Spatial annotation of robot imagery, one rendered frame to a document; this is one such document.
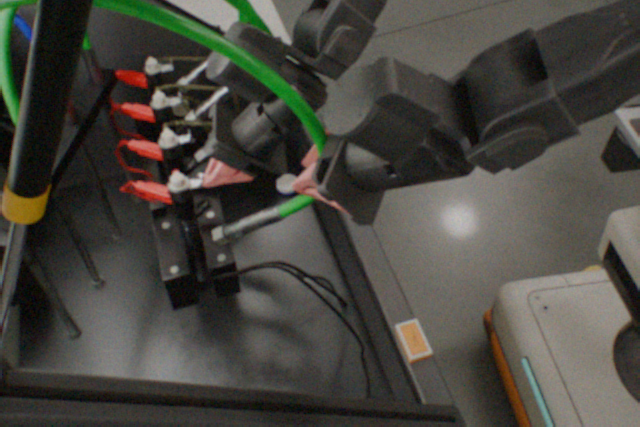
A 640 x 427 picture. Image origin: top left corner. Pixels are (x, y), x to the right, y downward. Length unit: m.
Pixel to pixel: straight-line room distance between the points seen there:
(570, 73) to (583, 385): 1.26
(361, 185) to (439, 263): 1.53
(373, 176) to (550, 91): 0.17
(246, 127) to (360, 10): 0.18
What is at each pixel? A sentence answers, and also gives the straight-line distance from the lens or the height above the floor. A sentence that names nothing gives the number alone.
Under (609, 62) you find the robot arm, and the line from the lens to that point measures 0.46.
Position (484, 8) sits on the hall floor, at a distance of 3.19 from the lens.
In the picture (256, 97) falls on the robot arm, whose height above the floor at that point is 1.26.
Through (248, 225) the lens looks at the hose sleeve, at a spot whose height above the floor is 1.14.
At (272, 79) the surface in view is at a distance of 0.55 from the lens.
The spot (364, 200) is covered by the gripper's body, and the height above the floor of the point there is 1.25.
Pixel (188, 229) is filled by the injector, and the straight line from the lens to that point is 0.86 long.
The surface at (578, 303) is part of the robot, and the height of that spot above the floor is 0.28.
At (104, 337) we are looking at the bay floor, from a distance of 1.03.
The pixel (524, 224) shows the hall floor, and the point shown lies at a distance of 2.24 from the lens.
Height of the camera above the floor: 1.69
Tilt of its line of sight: 48 degrees down
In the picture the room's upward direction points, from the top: straight up
